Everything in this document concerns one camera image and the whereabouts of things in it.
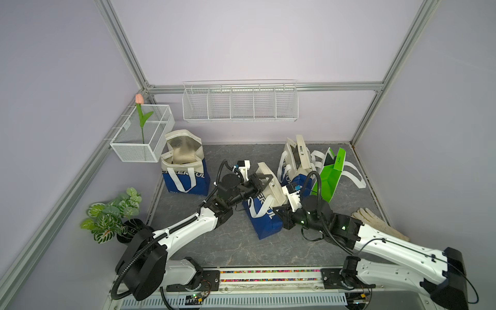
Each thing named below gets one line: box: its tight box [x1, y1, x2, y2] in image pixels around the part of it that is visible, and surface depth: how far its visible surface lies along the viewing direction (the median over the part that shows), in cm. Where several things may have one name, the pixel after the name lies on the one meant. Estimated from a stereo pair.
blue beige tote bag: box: [160, 129, 211, 196], surface depth 87 cm
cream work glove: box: [351, 207, 411, 243], surface depth 90 cm
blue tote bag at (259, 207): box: [242, 162, 289, 240], surface depth 74 cm
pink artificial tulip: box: [134, 93, 154, 145], surface depth 85 cm
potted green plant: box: [80, 187, 149, 245], surface depth 66 cm
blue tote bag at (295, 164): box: [277, 134, 326, 188], surface depth 85 cm
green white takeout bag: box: [311, 147, 347, 203], surface depth 80 cm
